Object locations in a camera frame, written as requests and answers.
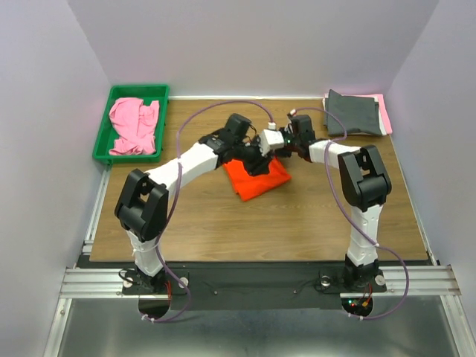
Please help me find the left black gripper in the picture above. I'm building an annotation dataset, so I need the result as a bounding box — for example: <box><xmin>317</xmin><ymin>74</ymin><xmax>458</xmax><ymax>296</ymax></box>
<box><xmin>232</xmin><ymin>133</ymin><xmax>272</xmax><ymax>176</ymax></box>

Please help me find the orange t shirt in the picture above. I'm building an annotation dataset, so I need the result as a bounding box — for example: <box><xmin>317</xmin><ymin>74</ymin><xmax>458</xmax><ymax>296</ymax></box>
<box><xmin>224</xmin><ymin>158</ymin><xmax>292</xmax><ymax>202</ymax></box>

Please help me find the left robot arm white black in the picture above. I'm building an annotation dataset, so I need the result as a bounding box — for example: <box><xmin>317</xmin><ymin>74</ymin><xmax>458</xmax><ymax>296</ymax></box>
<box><xmin>115</xmin><ymin>114</ymin><xmax>284</xmax><ymax>293</ymax></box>

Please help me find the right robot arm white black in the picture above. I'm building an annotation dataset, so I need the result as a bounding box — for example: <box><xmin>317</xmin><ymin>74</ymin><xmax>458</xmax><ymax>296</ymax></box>
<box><xmin>278</xmin><ymin>111</ymin><xmax>392</xmax><ymax>290</ymax></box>

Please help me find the white folded t shirt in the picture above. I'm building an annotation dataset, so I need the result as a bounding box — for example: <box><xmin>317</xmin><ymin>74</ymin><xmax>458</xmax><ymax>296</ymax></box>
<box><xmin>322</xmin><ymin>94</ymin><xmax>329</xmax><ymax>111</ymax></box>

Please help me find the dark grey folded t shirt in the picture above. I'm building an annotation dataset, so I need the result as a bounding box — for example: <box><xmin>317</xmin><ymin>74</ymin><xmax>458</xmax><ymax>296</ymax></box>
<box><xmin>324</xmin><ymin>89</ymin><xmax>382</xmax><ymax>137</ymax></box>

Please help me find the pink folded t shirt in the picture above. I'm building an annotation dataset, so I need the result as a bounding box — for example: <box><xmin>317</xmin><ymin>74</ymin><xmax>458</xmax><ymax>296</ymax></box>
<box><xmin>373</xmin><ymin>94</ymin><xmax>393</xmax><ymax>136</ymax></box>

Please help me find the pink crumpled t shirt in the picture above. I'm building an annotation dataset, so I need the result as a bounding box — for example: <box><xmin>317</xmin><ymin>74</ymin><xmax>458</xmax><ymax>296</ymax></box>
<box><xmin>109</xmin><ymin>97</ymin><xmax>160</xmax><ymax>155</ymax></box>

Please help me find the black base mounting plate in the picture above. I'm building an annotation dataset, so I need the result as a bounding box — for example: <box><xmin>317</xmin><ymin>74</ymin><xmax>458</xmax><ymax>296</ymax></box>
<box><xmin>121</xmin><ymin>261</ymin><xmax>387</xmax><ymax>311</ymax></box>

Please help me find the green plastic bin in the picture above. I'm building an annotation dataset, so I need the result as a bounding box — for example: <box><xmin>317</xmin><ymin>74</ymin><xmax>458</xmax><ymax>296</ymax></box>
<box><xmin>93</xmin><ymin>83</ymin><xmax>170</xmax><ymax>164</ymax></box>

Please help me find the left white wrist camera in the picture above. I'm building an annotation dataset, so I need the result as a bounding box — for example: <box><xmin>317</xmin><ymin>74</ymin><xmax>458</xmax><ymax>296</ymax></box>
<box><xmin>259</xmin><ymin>129</ymin><xmax>285</xmax><ymax>156</ymax></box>

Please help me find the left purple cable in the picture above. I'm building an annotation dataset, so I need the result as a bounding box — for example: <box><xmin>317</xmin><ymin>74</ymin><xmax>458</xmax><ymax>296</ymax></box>
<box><xmin>141</xmin><ymin>100</ymin><xmax>277</xmax><ymax>324</ymax></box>

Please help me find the aluminium rail frame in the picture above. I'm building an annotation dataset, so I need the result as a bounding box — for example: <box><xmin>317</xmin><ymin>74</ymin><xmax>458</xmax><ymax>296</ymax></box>
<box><xmin>47</xmin><ymin>154</ymin><xmax>475</xmax><ymax>356</ymax></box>

